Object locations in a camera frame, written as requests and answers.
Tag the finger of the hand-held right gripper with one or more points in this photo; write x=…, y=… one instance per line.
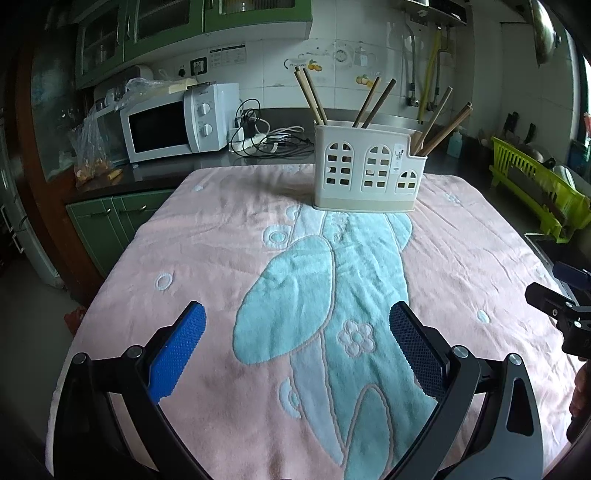
x=547, y=297
x=572, y=276

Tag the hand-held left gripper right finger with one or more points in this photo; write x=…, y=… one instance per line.
x=418, y=355

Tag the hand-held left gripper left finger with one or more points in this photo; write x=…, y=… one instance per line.
x=180, y=350

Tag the white plastic utensil holder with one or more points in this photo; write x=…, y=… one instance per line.
x=351, y=194

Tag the wooden chopstick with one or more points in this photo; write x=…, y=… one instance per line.
x=450, y=120
x=316, y=94
x=448, y=130
x=367, y=102
x=308, y=94
x=436, y=113
x=379, y=102

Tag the person's right hand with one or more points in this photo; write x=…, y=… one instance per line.
x=580, y=392

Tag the white plate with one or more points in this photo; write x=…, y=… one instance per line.
x=565, y=176

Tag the pink printed towel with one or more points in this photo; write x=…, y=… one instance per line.
x=207, y=254

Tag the green plastic dish rack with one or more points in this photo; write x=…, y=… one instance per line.
x=521, y=170

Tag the green base cabinet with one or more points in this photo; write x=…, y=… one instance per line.
x=115, y=221

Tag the black kitchen knife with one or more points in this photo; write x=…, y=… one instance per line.
x=510, y=123
x=531, y=134

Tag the clear soap bottle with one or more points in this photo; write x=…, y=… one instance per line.
x=455, y=144

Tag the yellow food piece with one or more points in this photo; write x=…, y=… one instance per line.
x=113, y=174

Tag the white floor cabinet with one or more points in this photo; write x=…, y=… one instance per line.
x=16, y=221

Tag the white microwave oven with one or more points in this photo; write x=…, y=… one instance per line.
x=157, y=131

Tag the clear plastic bag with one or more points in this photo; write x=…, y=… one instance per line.
x=92, y=138

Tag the yellow gas pipe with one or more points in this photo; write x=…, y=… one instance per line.
x=429, y=78

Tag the hanging metal pan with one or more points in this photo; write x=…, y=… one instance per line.
x=545, y=32

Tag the cream flat board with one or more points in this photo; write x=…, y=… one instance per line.
x=180, y=85

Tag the white rounded appliance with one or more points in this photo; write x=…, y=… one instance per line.
x=138, y=74

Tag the orange fruit wall decal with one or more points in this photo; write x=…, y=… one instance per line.
x=364, y=79
x=314, y=65

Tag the black wall socket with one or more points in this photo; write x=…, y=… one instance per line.
x=199, y=65

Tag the wall-mounted water heater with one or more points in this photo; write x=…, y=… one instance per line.
x=438, y=10

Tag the white wall label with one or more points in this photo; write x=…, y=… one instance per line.
x=227, y=56

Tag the round clock wall decal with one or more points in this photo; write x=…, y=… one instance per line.
x=344, y=53

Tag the green wall cabinets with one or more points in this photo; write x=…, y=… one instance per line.
x=184, y=27

